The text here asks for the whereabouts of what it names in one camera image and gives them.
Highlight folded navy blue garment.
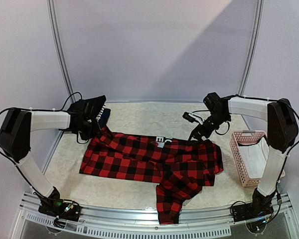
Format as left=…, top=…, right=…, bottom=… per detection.
left=64, top=108, right=112, bottom=132

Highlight aluminium front rail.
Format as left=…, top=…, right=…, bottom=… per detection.
left=11, top=193, right=299, bottom=239

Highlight folded black garment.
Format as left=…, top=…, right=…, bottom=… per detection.
left=66, top=95, right=106, bottom=120

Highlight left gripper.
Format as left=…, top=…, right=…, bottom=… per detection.
left=76, top=118, right=101, bottom=140

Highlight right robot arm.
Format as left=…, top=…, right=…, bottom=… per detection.
left=182, top=93, right=299, bottom=217

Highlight left aluminium corner post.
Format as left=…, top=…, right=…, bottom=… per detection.
left=47, top=0, right=75, bottom=103

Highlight pink plastic laundry basket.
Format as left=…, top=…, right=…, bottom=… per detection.
left=230, top=130, right=286, bottom=194

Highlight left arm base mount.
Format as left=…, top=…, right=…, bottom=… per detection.
left=38, top=198, right=82, bottom=222

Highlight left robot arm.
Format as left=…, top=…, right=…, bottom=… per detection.
left=0, top=97, right=106, bottom=216

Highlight right aluminium corner post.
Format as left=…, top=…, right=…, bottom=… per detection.
left=237, top=0, right=264, bottom=96

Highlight red black plaid shirt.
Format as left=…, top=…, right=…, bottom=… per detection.
left=79, top=126, right=224, bottom=225

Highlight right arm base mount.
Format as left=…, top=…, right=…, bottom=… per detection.
left=229, top=199, right=282, bottom=224

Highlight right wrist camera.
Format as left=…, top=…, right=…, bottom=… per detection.
left=182, top=112, right=203, bottom=125

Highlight aluminium corner post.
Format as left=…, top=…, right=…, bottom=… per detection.
left=47, top=0, right=75, bottom=103
left=237, top=0, right=264, bottom=96

